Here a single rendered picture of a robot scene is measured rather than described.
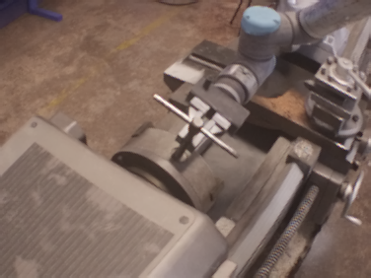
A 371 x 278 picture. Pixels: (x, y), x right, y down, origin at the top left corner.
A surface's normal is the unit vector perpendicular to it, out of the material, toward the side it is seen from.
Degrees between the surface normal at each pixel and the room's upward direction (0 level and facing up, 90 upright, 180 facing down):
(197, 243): 45
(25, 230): 0
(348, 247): 0
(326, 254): 0
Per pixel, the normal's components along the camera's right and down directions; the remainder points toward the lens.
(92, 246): 0.05, -0.69
